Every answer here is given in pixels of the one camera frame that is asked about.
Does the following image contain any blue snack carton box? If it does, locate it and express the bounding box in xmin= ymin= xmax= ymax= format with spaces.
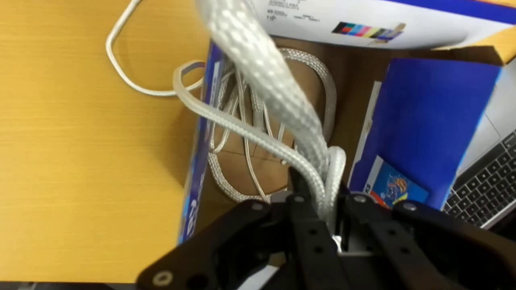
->
xmin=176 ymin=0 xmax=516 ymax=248

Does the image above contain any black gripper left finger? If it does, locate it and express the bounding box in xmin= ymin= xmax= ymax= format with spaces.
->
xmin=136 ymin=183 xmax=349 ymax=290

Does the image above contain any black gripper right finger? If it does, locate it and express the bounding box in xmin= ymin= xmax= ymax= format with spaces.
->
xmin=336 ymin=191 xmax=516 ymax=290

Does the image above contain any thin long white rope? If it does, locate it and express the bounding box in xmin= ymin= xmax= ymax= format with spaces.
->
xmin=105 ymin=0 xmax=349 ymax=216

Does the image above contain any wide white rope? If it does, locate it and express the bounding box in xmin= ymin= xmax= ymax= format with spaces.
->
xmin=194 ymin=0 xmax=334 ymax=219

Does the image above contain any grey open laptop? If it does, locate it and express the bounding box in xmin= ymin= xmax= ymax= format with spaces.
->
xmin=442 ymin=127 xmax=516 ymax=232

